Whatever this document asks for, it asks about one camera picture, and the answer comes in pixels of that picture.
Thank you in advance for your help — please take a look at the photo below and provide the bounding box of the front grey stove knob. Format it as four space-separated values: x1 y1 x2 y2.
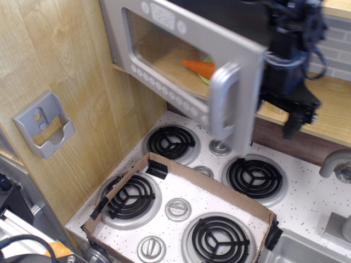
137 236 167 263

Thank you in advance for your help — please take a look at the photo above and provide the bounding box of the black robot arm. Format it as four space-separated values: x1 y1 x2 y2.
245 1 327 140

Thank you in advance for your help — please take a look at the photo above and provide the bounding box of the grey wall phone holder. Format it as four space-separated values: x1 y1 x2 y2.
12 91 75 159

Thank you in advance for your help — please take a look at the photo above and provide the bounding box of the front left black burner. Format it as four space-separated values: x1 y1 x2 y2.
101 173 162 230

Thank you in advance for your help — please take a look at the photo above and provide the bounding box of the wooden shelf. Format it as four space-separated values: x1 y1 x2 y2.
112 63 351 147

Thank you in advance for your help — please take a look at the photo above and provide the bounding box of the middle small grey knob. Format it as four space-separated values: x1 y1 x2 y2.
193 165 214 179

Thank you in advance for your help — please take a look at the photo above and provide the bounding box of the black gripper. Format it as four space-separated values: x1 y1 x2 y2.
260 52 321 140

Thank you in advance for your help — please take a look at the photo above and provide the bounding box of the silver toy sink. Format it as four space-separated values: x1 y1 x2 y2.
260 212 351 263

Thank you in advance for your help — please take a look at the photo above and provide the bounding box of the black braided cable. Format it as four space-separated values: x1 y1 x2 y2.
0 234 57 263

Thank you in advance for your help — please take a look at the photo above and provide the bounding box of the grey toy faucet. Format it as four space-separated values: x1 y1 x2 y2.
319 149 350 184

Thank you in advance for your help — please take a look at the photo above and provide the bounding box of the front right black burner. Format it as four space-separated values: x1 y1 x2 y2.
180 212 257 263

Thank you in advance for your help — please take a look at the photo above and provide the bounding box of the grey toy microwave door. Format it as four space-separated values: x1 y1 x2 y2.
100 1 265 156

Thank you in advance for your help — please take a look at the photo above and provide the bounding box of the grey stove knob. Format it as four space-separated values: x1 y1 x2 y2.
165 198 192 222
137 236 167 263
209 140 232 156

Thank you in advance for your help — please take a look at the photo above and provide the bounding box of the back grey stove knob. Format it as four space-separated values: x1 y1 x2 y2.
209 140 232 156

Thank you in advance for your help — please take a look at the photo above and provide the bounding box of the black burner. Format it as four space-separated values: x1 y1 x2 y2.
101 173 162 230
220 155 288 208
141 125 201 166
180 212 257 263

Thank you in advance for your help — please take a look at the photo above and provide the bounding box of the cardboard frame on stove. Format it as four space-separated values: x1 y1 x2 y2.
82 153 276 262

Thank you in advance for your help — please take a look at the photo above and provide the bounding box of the centre grey stove knob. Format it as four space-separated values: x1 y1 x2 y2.
165 198 192 222

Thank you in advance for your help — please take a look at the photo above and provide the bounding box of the grey oven front knob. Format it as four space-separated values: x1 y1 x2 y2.
87 247 110 263

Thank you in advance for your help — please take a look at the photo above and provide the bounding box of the back left black burner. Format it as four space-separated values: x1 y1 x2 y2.
141 125 201 166

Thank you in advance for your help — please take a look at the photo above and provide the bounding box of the back right black burner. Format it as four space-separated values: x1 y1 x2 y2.
220 155 288 208

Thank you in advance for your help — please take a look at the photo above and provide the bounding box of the orange toy carrot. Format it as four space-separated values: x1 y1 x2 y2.
181 60 216 78

